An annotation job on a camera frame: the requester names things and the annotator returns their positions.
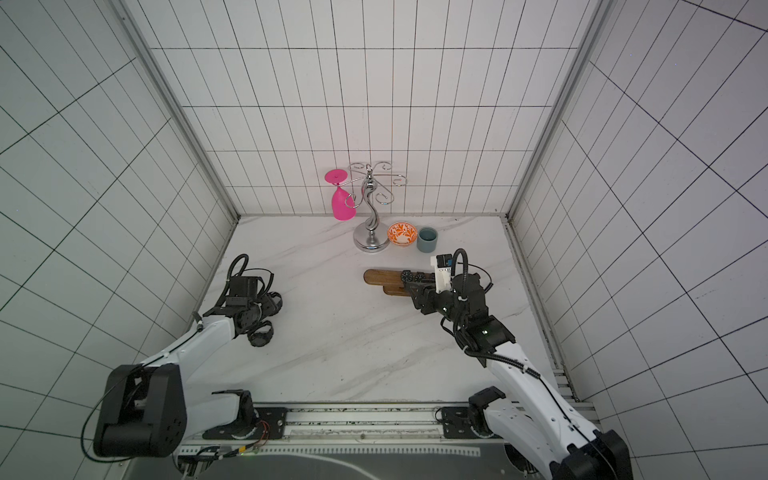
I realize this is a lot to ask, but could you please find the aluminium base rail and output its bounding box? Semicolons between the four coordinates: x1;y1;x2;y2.
173;402;502;457

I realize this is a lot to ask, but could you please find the pink plastic wine glass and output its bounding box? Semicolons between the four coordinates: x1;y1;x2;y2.
324;169;356;221

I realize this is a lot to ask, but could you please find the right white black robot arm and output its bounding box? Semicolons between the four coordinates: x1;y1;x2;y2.
401;271;633;479

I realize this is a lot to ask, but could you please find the grey-green ceramic cup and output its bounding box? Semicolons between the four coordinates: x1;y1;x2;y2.
417;227;438;253

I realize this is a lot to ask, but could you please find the brown wooden watch stand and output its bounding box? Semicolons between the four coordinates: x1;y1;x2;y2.
363;269;435;297

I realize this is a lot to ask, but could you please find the orange patterned small bowl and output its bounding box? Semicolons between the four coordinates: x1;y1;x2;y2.
387;222;418;247

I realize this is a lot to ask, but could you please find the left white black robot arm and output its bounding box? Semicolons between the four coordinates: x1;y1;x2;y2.
93;275;283;457

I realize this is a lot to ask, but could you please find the silver metal glass rack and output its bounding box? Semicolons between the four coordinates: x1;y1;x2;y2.
342;161;407;253

